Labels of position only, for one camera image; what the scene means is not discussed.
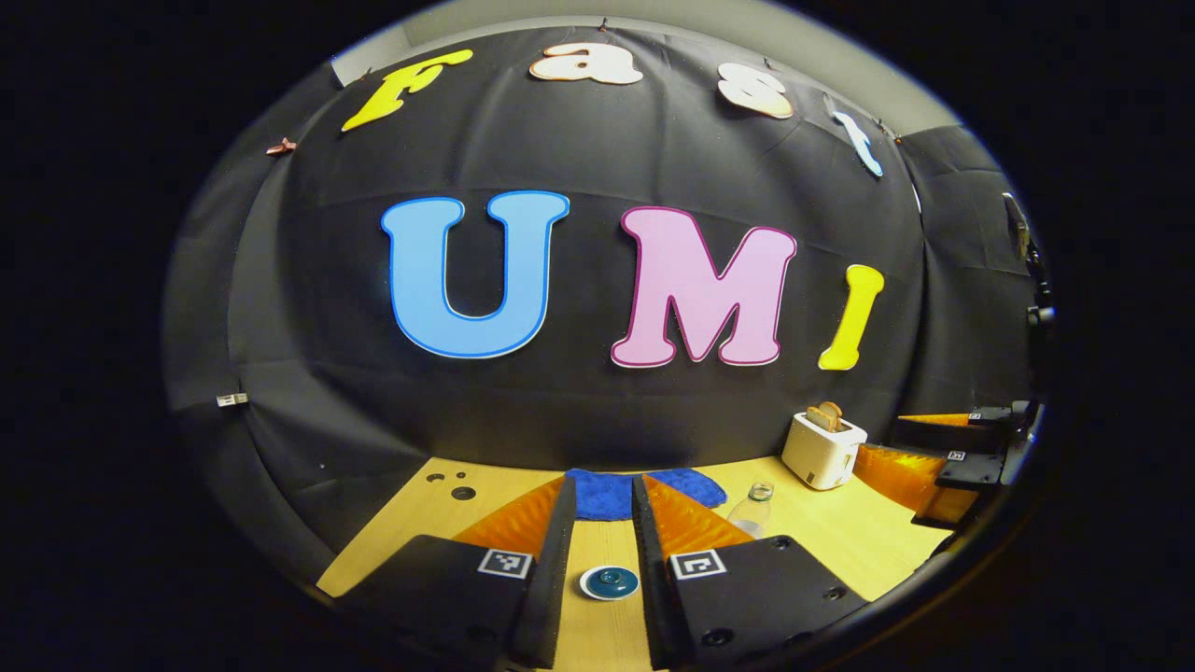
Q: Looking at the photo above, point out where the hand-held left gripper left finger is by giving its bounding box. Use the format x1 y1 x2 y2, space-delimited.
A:
334 474 579 670

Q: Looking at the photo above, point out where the clear plastic water bottle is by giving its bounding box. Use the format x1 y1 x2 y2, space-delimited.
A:
727 482 777 540

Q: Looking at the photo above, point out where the black backdrop cloth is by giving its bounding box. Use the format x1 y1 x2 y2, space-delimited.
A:
163 23 1047 584

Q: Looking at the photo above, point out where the black metal stand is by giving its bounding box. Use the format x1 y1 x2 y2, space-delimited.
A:
1002 191 1058 329

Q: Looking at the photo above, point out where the white toaster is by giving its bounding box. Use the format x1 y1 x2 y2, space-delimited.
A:
780 411 868 492

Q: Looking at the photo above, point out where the blue towel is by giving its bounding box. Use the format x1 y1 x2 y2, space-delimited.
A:
564 467 728 523

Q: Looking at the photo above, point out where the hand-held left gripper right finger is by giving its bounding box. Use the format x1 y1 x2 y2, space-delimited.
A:
631 474 871 671

